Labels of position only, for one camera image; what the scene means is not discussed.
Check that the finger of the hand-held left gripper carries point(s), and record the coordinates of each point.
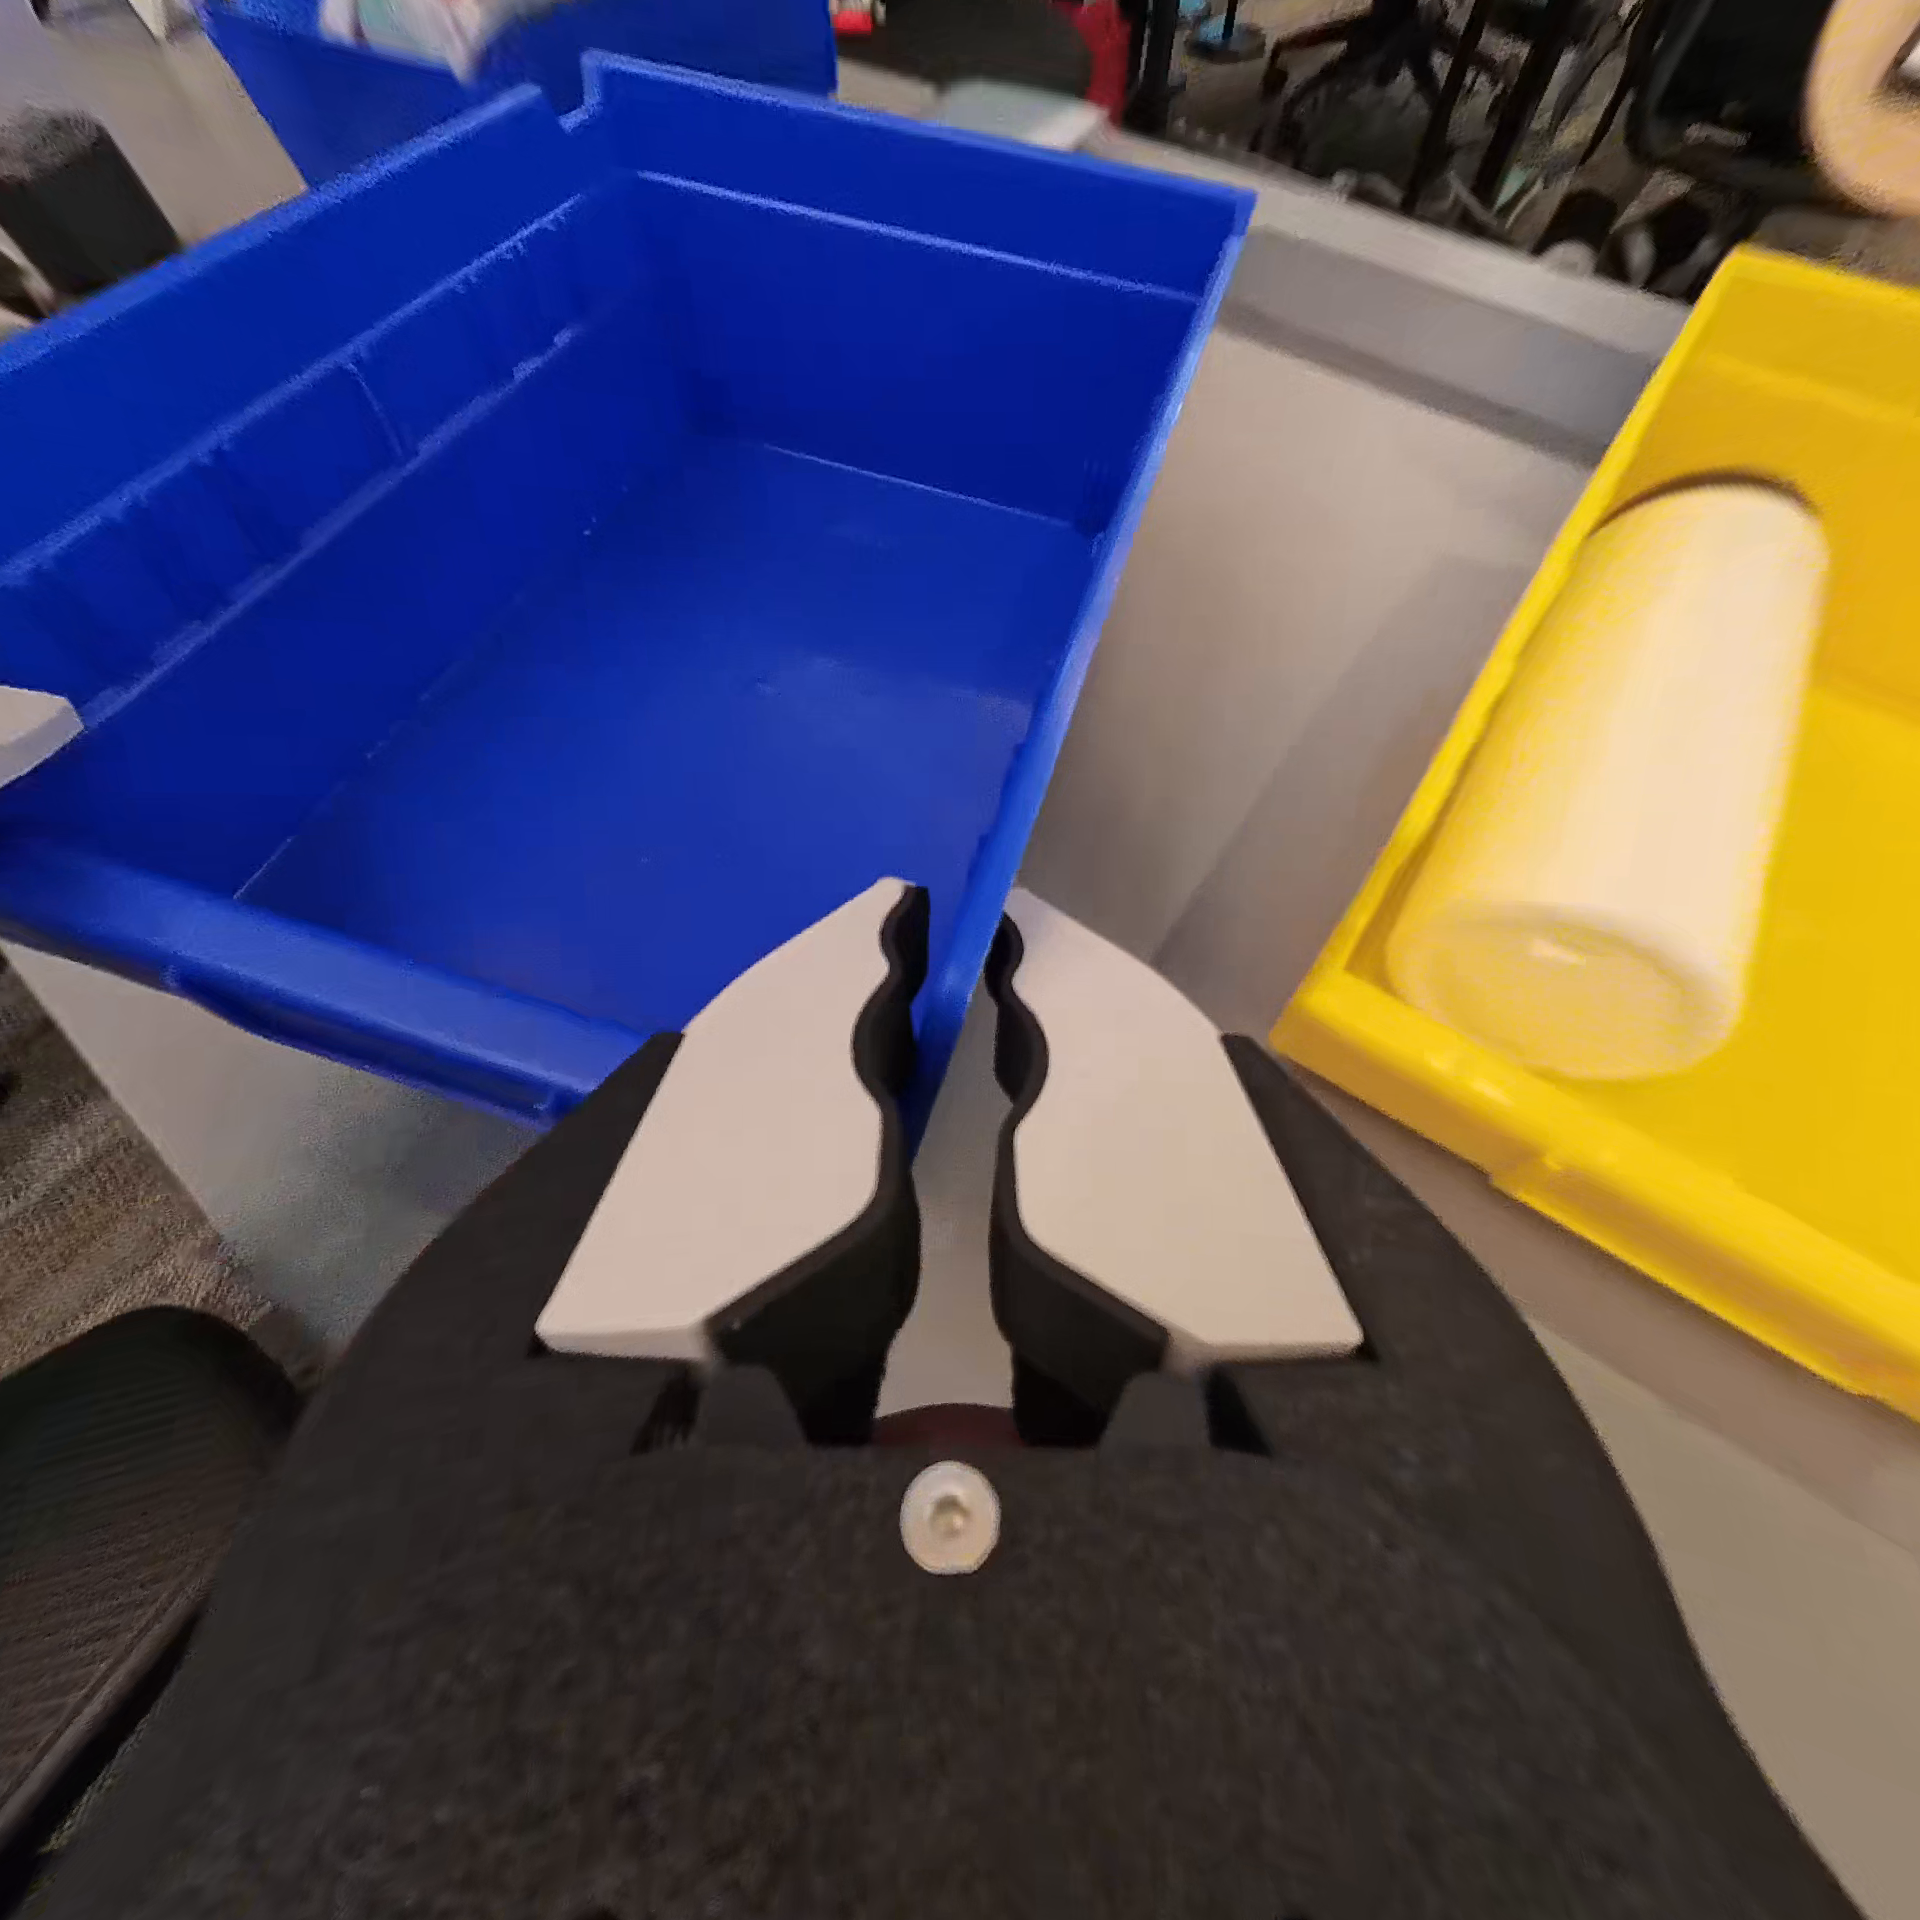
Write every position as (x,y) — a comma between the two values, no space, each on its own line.
(33,734)

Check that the instruction sheet on stand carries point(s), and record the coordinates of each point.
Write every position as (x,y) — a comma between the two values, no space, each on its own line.
(1867,106)

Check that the black battery charger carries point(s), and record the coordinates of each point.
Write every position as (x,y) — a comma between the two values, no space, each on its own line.
(76,202)

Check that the white plastic bottle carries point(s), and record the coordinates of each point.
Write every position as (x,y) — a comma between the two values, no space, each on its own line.
(1622,781)

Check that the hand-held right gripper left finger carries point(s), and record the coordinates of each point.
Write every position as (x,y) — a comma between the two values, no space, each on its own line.
(735,1184)

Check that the person's right hand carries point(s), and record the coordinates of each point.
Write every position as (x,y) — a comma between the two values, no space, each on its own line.
(944,1424)

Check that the yellow plastic bin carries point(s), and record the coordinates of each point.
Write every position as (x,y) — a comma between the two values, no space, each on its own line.
(1724,1202)

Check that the blue plastic bin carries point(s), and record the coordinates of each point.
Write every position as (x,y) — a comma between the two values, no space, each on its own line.
(599,675)
(675,37)

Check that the red bag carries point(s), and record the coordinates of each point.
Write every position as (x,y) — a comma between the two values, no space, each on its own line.
(1094,53)

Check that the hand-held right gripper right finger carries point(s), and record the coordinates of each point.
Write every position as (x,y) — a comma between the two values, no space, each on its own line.
(1171,1184)

